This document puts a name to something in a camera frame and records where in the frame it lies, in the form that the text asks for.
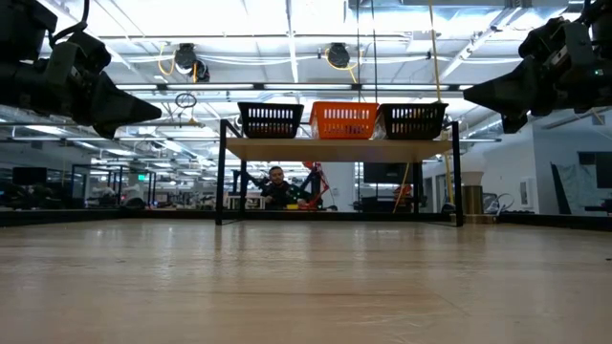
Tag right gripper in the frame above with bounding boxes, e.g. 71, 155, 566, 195
463, 18, 597, 116

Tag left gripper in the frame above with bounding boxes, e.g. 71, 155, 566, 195
45, 31, 163, 126

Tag black plastic mesh basket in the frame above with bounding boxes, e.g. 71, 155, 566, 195
236, 100, 306, 140
376, 101, 449, 141

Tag orange plastic mesh basket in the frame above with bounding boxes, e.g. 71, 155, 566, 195
309, 100, 381, 141

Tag black background monitor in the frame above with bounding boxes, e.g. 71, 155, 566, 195
11, 165, 49, 187

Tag white bulb lamp wooden base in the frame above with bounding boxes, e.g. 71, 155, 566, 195
459, 151, 492, 225

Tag black screen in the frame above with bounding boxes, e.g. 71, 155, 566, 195
361, 161, 415, 185

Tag person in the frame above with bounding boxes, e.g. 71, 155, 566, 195
259, 164, 313, 211

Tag wooden riser shelf black legs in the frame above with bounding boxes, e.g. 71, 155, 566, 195
214, 118, 465, 228

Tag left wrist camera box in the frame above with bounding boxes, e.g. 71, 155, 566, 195
91, 121, 119, 140

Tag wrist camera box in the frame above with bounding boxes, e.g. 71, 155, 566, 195
91, 121, 119, 140
500, 111, 528, 136

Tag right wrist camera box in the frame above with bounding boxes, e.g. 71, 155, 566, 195
500, 111, 528, 136

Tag yellow hanging cable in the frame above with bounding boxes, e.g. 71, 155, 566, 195
427, 0, 455, 206

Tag black ceiling cord reel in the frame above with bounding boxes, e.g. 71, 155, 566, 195
324, 41, 353, 71
172, 41, 211, 83

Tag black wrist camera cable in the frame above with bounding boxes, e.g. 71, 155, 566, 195
49, 0, 93, 40

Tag white cable bundle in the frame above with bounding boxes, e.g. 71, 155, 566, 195
482, 192, 516, 214

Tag black metal rig frame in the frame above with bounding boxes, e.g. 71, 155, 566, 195
0, 205, 612, 231

